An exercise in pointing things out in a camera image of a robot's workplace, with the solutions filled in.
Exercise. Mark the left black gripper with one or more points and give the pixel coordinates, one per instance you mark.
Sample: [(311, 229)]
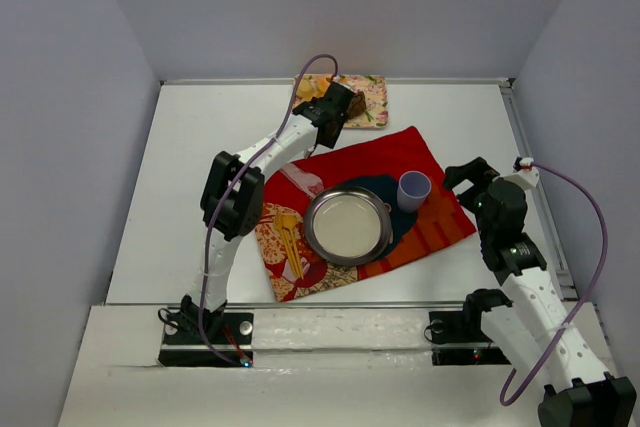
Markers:
[(345, 104)]

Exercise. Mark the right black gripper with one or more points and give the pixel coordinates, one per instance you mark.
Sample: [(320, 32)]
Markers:
[(473, 176)]

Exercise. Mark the orange topped bread bun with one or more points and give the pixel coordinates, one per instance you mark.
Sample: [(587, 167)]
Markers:
[(322, 83)]

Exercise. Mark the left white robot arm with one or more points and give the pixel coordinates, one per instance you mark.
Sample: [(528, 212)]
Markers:
[(233, 196)]

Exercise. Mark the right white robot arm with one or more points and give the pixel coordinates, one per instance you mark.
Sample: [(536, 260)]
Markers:
[(525, 316)]

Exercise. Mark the dark brown chocolate bread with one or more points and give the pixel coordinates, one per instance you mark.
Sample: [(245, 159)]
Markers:
[(357, 106)]

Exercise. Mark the round pale bread roll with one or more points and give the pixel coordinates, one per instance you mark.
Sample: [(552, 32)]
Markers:
[(306, 88)]

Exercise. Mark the floral serving tray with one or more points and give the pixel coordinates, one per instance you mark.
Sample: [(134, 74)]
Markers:
[(375, 88)]

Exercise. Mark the lilac plastic cup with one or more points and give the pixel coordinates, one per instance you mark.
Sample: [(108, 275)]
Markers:
[(413, 189)]

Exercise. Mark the steel plate white centre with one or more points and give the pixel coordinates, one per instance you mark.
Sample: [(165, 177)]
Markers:
[(348, 226)]

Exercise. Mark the yellow plastic spoon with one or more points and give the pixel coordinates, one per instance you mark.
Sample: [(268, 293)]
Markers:
[(289, 223)]

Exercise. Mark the yellow plastic fork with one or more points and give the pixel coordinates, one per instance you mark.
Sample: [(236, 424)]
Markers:
[(279, 227)]

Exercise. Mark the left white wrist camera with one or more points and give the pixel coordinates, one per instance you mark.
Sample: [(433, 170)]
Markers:
[(340, 80)]

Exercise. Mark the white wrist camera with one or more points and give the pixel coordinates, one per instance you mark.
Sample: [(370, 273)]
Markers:
[(525, 174), (340, 80)]

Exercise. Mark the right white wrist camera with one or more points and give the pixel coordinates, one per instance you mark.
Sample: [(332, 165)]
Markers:
[(525, 174)]

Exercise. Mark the aluminium right side rail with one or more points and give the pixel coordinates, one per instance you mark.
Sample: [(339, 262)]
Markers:
[(556, 257)]

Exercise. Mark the aluminium rail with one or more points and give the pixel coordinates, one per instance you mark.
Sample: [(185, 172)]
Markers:
[(556, 257), (429, 305)]

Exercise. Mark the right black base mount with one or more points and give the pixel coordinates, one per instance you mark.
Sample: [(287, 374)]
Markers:
[(455, 344)]

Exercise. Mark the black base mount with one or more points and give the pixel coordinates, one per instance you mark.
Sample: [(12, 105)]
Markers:
[(455, 344), (183, 346)]

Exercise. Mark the aluminium front rail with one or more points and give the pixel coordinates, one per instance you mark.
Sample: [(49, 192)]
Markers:
[(429, 305)]

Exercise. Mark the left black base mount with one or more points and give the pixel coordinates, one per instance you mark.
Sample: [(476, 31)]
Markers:
[(183, 346)]

